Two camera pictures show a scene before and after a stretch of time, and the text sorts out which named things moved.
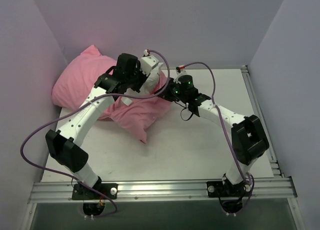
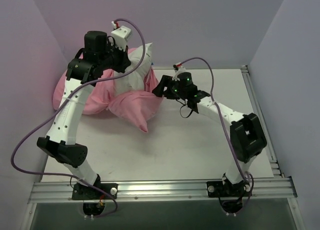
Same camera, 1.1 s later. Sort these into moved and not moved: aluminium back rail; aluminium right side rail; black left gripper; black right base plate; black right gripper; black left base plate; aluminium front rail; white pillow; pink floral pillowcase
Moved: pink floral pillowcase; white pillow; black left gripper
Not moved: black right gripper; black left base plate; black right base plate; aluminium right side rail; aluminium back rail; aluminium front rail
